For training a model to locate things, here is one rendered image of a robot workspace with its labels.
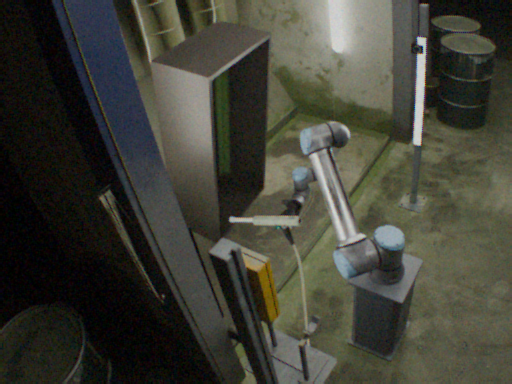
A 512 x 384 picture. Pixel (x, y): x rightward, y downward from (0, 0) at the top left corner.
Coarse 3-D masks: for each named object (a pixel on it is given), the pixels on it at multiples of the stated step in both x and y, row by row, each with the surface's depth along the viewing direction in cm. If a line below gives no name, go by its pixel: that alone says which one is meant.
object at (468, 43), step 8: (448, 40) 380; (456, 40) 379; (464, 40) 377; (472, 40) 376; (480, 40) 374; (456, 48) 363; (464, 48) 361; (472, 48) 360; (480, 48) 359; (488, 48) 357
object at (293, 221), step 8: (256, 216) 249; (264, 216) 246; (272, 216) 243; (280, 216) 240; (288, 216) 235; (296, 216) 234; (256, 224) 249; (264, 224) 245; (272, 224) 242; (280, 224) 239; (288, 224) 236; (296, 224) 233; (288, 232) 243; (288, 240) 248
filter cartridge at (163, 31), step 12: (132, 0) 291; (144, 0) 286; (156, 0) 289; (168, 0) 294; (144, 12) 292; (156, 12) 295; (168, 12) 298; (144, 24) 300; (156, 24) 299; (168, 24) 303; (180, 24) 317; (156, 36) 305; (168, 36) 308; (180, 36) 315; (156, 48) 311; (168, 48) 315
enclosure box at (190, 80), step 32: (224, 32) 219; (256, 32) 220; (160, 64) 192; (192, 64) 192; (224, 64) 192; (256, 64) 239; (160, 96) 207; (192, 96) 195; (224, 96) 268; (256, 96) 255; (160, 128) 223; (192, 128) 210; (224, 128) 287; (256, 128) 272; (192, 160) 226; (224, 160) 308; (256, 160) 291; (192, 192) 246; (224, 192) 301; (256, 192) 302; (192, 224) 269; (224, 224) 280
